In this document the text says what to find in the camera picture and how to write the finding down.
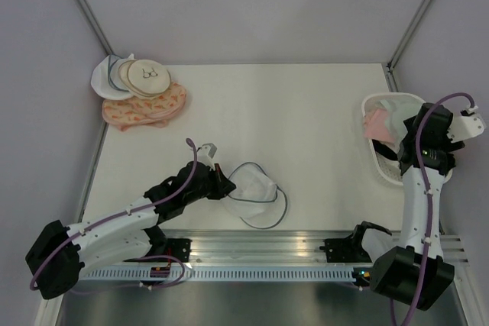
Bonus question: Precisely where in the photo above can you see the black garment in basket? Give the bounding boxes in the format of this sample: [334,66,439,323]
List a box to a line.
[372,138,458,182]

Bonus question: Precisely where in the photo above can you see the aluminium mounting rail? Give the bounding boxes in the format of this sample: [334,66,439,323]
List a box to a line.
[152,228,469,266]

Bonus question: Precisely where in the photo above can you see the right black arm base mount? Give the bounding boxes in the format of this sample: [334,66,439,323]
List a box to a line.
[319,221,393,263]

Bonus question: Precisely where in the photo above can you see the pink patterned laundry bag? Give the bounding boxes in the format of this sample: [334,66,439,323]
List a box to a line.
[102,82,187,131]

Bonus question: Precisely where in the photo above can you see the beige bag with bra drawing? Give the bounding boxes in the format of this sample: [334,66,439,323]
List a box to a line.
[118,60,171,99]

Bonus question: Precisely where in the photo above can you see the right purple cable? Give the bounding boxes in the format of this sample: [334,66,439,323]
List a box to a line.
[389,92,478,326]

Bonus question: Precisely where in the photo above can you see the pale green bra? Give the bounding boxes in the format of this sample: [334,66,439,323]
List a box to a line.
[376,95,424,142]

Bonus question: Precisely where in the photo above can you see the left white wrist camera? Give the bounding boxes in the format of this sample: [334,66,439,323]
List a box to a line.
[197,143,217,169]

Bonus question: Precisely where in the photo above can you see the purple cable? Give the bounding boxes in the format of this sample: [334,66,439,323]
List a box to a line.
[29,137,202,296]
[389,92,478,326]

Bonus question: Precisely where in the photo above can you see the white slotted cable duct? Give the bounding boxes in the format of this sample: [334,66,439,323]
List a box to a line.
[82,264,370,282]

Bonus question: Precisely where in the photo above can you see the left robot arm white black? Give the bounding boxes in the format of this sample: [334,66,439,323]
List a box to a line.
[25,162,236,299]

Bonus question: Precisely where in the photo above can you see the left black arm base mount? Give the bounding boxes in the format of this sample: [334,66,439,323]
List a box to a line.
[146,238,191,263]

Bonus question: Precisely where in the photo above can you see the white plastic laundry basket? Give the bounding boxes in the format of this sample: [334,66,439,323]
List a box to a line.
[361,92,454,188]

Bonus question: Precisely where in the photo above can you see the white mesh laundry bag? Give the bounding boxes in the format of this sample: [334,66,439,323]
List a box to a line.
[225,162,290,231]

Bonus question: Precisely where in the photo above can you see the white blue-trimmed mesh bag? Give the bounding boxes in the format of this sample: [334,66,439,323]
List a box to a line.
[90,53,134,101]

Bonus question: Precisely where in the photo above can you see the pink bra in basket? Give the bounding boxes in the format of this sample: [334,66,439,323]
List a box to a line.
[363,108,399,147]

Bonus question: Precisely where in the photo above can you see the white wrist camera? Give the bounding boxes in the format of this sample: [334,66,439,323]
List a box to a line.
[447,106,487,143]
[197,143,217,169]

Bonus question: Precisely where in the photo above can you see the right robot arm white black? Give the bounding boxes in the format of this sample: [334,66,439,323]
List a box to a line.
[348,103,464,311]

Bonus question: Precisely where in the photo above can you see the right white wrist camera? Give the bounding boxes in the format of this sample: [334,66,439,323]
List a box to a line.
[447,106,487,143]

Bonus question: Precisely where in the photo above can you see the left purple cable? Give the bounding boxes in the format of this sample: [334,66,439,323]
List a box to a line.
[29,137,202,296]

